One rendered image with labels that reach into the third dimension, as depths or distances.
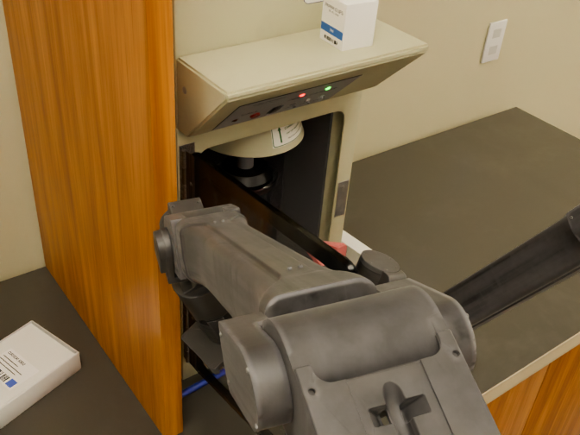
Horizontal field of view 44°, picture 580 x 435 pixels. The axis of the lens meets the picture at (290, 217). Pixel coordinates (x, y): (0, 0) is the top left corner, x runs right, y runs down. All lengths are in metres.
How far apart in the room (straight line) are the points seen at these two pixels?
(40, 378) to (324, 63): 0.67
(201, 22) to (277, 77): 0.12
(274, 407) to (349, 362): 0.04
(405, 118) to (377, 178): 0.24
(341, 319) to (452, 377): 0.05
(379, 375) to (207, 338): 0.53
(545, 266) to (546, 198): 1.02
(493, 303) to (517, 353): 0.52
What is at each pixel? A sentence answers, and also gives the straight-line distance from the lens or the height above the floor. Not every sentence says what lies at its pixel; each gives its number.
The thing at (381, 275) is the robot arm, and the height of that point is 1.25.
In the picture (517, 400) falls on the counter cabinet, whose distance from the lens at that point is 1.54.
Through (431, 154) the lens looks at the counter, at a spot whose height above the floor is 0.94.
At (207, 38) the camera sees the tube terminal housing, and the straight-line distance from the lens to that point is 0.91.
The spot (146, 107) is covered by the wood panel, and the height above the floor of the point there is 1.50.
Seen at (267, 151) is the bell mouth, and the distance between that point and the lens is 1.07.
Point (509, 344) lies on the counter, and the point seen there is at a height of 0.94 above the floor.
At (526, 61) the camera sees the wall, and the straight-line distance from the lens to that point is 2.27.
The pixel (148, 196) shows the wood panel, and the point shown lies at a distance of 0.86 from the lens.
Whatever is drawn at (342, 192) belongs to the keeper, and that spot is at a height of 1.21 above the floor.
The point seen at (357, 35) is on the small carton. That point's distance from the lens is 0.94.
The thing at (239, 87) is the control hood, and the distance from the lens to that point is 0.82.
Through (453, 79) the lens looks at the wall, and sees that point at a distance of 2.03.
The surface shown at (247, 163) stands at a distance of 1.14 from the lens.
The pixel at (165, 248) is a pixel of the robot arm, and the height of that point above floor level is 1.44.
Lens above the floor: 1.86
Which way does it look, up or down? 35 degrees down
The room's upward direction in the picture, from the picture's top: 5 degrees clockwise
